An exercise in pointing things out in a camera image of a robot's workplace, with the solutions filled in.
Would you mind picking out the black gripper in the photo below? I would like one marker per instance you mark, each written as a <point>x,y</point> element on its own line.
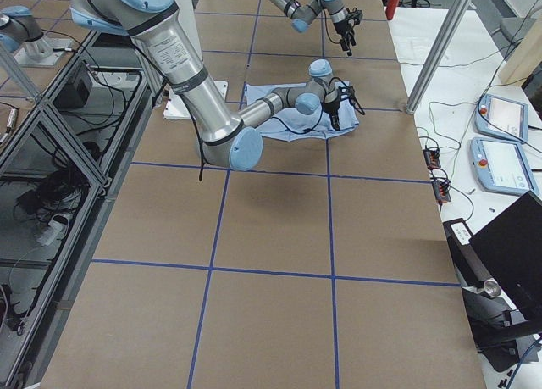
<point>330,107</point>
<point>342,32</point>

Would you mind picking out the light blue t-shirt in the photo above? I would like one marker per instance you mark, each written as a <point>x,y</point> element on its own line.
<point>290,125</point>

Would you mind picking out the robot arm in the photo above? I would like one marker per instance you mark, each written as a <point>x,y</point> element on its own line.
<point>224,138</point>
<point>303,12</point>

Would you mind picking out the small orange relay box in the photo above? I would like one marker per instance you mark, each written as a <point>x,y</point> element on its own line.
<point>432,158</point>

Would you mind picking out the brown paper table cover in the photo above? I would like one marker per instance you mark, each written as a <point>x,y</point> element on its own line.
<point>325,267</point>

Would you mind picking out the far blue teach pendant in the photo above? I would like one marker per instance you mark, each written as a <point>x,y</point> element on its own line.
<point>502,118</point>

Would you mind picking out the blue teach pendant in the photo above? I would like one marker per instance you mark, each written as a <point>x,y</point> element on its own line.
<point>501,166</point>
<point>502,118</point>

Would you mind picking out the near blue teach pendant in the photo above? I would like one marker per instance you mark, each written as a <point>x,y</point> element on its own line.
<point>501,166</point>

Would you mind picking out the black monitor stand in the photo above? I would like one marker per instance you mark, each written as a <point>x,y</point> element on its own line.
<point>501,267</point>

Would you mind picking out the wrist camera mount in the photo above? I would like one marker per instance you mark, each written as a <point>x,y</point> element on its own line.
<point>354,16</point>
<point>347,93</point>

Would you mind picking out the aluminium frame post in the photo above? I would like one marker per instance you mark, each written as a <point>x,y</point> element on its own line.
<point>446,32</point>

